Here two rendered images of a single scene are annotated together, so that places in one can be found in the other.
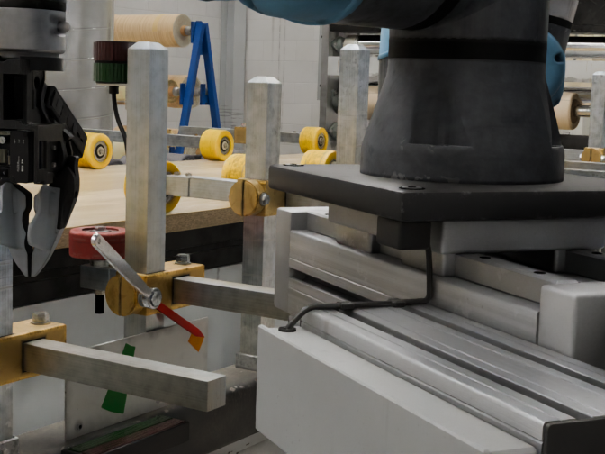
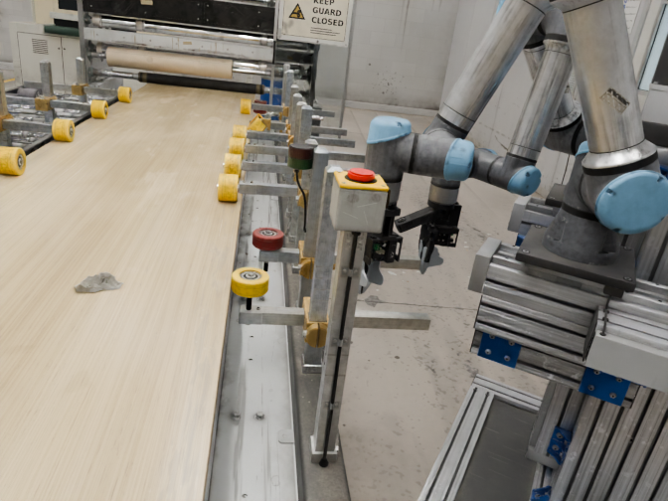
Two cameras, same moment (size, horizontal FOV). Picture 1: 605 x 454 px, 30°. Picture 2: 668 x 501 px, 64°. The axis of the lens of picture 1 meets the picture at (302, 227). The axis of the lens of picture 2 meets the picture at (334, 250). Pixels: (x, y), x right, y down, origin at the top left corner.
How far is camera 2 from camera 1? 1.10 m
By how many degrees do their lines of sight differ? 43
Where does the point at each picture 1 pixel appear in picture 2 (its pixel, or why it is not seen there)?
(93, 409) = not seen: hidden behind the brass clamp
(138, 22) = not seen: outside the picture
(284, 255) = (482, 272)
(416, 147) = (601, 254)
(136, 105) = (317, 180)
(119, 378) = (384, 323)
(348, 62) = (306, 115)
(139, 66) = (321, 161)
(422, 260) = (597, 291)
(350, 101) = (306, 134)
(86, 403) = not seen: hidden behind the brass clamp
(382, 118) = (582, 242)
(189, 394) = (420, 325)
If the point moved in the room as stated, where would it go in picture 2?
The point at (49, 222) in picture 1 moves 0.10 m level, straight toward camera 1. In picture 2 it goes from (374, 269) to (416, 287)
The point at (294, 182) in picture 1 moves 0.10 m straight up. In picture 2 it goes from (544, 263) to (558, 217)
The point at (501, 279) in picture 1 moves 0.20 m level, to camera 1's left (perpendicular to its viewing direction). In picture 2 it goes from (642, 301) to (594, 327)
